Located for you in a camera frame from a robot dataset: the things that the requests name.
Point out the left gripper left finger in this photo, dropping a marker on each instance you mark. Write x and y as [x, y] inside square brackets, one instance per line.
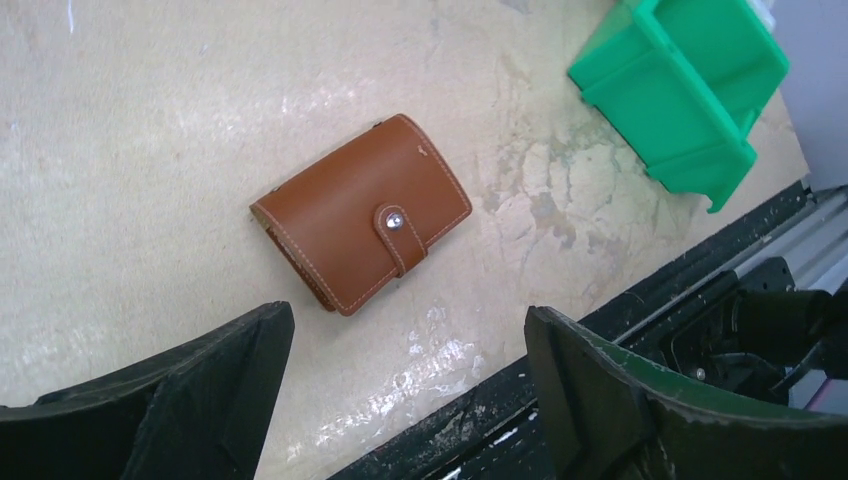
[201, 410]

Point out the brown leather card holder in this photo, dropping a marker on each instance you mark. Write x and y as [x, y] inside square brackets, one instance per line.
[364, 214]

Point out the aluminium frame rail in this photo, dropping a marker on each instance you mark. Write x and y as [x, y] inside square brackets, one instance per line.
[813, 244]

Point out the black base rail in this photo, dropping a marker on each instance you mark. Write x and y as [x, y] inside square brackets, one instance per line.
[728, 363]

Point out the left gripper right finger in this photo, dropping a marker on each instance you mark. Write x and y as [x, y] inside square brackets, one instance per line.
[609, 413]

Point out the green bin with cards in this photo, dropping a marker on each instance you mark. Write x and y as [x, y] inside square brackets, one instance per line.
[684, 82]

